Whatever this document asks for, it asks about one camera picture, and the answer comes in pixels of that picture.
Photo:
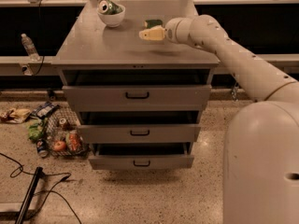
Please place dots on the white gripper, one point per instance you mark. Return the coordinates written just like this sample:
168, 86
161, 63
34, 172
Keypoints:
171, 32

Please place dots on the green yellow sponge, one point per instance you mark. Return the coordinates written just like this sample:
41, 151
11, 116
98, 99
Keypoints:
151, 23

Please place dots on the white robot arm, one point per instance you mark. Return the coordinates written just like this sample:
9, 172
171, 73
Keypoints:
261, 147

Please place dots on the white ceramic bowl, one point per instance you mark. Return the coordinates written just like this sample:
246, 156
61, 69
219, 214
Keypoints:
113, 20

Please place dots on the green soda can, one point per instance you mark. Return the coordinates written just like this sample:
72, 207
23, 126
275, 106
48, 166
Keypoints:
107, 7

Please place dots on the grey drawer cabinet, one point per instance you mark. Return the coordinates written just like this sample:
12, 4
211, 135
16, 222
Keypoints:
91, 45

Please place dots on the grey top drawer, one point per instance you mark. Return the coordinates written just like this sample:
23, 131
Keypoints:
137, 90

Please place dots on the grey drawer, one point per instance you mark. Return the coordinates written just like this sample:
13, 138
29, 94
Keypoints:
137, 90
139, 127
141, 156

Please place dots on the grey middle drawer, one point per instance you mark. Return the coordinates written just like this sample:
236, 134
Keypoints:
139, 127

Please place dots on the grey bottom drawer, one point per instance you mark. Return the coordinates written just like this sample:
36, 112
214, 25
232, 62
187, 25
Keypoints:
141, 156

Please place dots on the clear plastic water bottle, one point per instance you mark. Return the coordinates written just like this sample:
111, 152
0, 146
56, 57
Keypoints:
30, 47

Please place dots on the small brown can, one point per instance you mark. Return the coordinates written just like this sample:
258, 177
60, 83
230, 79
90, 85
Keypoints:
64, 124

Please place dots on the blue white snack packet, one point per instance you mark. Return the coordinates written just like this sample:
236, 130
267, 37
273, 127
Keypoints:
43, 111

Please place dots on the orange snack bag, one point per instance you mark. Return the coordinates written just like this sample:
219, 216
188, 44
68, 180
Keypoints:
73, 142

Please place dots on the red apple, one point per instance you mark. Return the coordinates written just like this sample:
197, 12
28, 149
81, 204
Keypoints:
60, 146

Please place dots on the green chip bag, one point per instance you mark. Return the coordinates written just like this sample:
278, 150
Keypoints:
36, 129

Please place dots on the blue soda can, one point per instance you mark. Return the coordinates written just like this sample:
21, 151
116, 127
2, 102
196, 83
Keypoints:
41, 147

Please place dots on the yellow brown snack bag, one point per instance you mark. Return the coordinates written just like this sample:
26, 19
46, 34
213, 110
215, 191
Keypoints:
15, 115

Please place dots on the black metal pole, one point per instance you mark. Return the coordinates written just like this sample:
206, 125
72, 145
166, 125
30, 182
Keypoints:
29, 196

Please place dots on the wire mesh basket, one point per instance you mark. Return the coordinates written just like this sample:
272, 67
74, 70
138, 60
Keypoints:
55, 133

